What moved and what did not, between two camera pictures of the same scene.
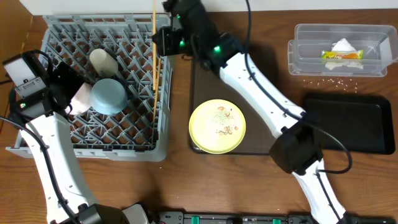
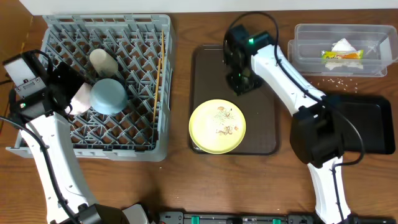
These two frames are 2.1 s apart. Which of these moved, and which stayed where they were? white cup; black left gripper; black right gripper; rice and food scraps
Moved: black right gripper
Stayed: black left gripper; white cup; rice and food scraps
